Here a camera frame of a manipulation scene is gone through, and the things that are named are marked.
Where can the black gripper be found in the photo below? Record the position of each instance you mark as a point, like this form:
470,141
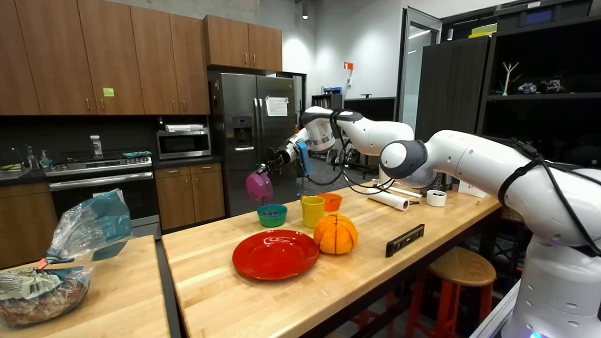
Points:
282,156

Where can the purple plastic bowl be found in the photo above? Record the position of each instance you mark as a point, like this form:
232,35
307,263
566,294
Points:
258,186

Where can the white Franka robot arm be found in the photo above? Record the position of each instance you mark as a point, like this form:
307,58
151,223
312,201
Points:
489,169

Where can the green plastic bowl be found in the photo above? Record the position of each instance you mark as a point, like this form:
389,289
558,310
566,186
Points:
273,214

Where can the wrapped bowl of food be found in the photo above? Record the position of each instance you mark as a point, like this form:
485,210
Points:
38,298

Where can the stainless steel refrigerator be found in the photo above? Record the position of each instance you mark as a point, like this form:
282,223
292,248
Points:
241,124

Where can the white paper on refrigerator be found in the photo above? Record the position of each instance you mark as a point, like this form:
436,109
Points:
277,105

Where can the yellow cup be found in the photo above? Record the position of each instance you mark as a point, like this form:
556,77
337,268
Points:
312,212

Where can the orange cup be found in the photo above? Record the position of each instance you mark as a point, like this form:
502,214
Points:
333,201

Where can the brown base cabinet double door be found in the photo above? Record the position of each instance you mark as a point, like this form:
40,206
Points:
190,193

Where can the steel microwave oven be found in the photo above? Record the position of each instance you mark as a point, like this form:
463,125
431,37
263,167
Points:
183,142

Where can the red plate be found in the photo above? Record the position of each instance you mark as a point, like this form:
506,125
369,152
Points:
275,253

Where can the orange pumpkin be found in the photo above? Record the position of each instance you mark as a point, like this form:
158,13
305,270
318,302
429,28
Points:
335,234

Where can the white paper towel roll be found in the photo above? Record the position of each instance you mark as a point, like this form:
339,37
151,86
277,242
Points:
387,199

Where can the thin white paper roll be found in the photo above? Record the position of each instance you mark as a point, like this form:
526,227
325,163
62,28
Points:
406,191

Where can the black name plate sign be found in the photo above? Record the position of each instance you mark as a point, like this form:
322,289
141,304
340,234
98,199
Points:
404,238

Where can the steel stove oven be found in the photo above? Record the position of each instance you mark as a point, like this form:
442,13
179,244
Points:
104,180

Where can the white tape roll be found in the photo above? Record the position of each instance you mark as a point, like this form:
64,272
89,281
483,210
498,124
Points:
436,197

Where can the green sticky note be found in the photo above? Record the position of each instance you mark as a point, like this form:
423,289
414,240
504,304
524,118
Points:
108,92

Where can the clear plastic bag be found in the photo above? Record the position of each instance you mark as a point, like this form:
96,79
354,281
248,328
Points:
94,225

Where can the black shelving unit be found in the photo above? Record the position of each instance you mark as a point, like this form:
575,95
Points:
451,80

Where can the white napkin box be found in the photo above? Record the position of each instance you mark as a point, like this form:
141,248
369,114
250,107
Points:
470,189

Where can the wooden stool red legs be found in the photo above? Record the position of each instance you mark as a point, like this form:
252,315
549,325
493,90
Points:
463,264

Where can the brown base cabinet single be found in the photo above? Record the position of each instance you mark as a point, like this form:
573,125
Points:
25,223

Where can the white branched stand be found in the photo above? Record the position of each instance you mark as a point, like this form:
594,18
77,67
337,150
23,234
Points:
509,77

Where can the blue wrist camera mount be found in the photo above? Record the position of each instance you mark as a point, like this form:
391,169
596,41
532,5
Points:
303,157

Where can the small brown wall cabinet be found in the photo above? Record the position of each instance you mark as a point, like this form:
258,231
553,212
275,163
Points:
243,41

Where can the glass door dark frame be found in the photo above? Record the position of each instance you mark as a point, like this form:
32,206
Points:
410,75

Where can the large brown wall cabinets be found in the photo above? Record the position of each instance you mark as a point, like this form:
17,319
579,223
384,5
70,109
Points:
94,56

